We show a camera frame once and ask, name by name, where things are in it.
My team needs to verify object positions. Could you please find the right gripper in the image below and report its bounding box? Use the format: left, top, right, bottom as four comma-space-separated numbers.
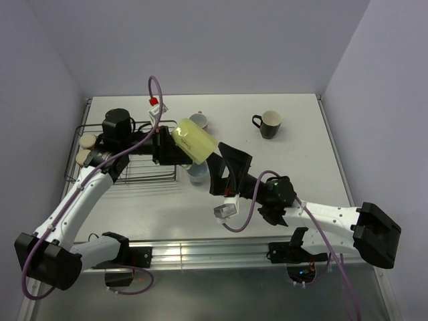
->
203, 141, 268, 205

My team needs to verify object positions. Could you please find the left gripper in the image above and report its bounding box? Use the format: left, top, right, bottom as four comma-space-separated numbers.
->
121, 125, 191, 165

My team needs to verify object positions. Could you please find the pale yellow mug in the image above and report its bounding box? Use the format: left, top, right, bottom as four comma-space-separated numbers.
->
171, 118, 219, 165

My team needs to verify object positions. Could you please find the pink patterned mug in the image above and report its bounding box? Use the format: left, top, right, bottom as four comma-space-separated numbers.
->
189, 111, 208, 132

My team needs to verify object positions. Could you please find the black mug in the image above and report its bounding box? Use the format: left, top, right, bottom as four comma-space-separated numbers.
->
251, 111, 282, 140

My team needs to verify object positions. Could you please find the cream and brown tumbler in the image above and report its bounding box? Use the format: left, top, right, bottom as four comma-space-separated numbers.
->
78, 133, 97, 150

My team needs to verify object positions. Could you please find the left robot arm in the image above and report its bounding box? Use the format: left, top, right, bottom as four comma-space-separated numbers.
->
14, 108, 192, 290

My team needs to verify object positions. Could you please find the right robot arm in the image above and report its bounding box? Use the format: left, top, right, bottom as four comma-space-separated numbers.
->
207, 143, 401, 269

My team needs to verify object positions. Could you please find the light blue mug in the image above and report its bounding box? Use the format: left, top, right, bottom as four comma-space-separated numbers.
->
187, 162, 209, 186

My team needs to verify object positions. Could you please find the wire dish rack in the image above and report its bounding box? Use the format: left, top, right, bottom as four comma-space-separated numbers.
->
64, 124, 177, 184

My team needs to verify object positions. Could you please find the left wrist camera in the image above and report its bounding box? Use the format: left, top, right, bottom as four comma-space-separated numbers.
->
148, 97, 168, 125

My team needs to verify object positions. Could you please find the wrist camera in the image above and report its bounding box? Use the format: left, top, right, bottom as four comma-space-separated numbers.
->
148, 97, 168, 125
213, 195, 239, 224

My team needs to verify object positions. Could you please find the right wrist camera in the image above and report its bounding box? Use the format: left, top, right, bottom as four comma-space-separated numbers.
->
213, 195, 239, 224

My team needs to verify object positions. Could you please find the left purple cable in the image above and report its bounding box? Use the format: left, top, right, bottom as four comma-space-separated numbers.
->
20, 76, 163, 299

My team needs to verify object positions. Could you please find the purple cable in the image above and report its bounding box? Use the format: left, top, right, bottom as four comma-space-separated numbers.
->
223, 171, 362, 321
20, 76, 163, 299

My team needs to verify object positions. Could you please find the aluminium mounting rail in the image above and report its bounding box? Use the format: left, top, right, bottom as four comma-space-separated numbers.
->
130, 236, 290, 271

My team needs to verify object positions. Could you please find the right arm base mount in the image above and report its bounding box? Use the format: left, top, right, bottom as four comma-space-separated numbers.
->
266, 227, 328, 264

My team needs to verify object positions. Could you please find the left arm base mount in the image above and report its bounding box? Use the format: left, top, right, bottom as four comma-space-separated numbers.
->
95, 246, 154, 295

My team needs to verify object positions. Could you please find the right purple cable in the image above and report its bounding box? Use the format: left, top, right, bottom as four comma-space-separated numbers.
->
223, 171, 362, 321

